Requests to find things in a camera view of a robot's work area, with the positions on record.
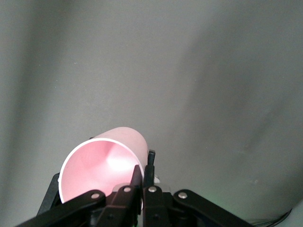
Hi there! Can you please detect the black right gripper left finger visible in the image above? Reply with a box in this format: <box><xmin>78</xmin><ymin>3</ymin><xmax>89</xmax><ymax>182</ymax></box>
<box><xmin>14</xmin><ymin>165</ymin><xmax>143</xmax><ymax>227</ymax></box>

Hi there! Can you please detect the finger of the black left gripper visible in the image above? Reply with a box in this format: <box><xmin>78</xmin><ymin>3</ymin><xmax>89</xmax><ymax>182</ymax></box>
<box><xmin>147</xmin><ymin>150</ymin><xmax>156</xmax><ymax>166</ymax></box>
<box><xmin>37</xmin><ymin>173</ymin><xmax>63</xmax><ymax>216</ymax></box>

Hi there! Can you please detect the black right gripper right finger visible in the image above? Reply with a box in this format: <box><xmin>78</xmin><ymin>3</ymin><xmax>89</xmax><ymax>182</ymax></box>
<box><xmin>142</xmin><ymin>165</ymin><xmax>251</xmax><ymax>227</ymax></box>

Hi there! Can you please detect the pink plastic cup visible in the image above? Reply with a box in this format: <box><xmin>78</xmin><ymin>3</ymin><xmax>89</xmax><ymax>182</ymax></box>
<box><xmin>58</xmin><ymin>127</ymin><xmax>149</xmax><ymax>211</ymax></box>

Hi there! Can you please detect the thin black tangled cable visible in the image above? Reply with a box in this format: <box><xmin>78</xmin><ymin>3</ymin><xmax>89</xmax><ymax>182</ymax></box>
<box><xmin>248</xmin><ymin>209</ymin><xmax>294</xmax><ymax>227</ymax></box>

